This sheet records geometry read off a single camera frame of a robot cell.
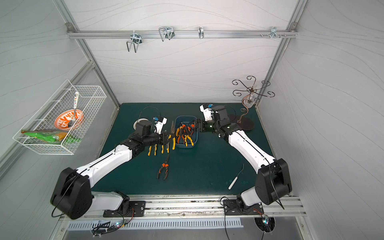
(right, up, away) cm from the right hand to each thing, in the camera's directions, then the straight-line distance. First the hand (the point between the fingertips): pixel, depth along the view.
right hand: (193, 124), depth 80 cm
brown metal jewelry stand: (+39, +17, +18) cm, 46 cm away
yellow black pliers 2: (-11, -6, 0) cm, 13 cm away
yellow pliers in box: (-5, -10, +13) cm, 17 cm away
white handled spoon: (-54, +3, -13) cm, 56 cm away
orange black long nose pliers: (-17, -25, +7) cm, 31 cm away
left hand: (-11, -7, 0) cm, 13 cm away
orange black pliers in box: (-6, -5, +21) cm, 22 cm away
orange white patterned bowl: (-59, +3, -14) cm, 61 cm away
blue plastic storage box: (-11, +2, +25) cm, 27 cm away
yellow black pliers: (-14, -12, -2) cm, 19 cm away
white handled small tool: (+23, -31, +2) cm, 39 cm away
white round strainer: (-40, +1, +23) cm, 46 cm away
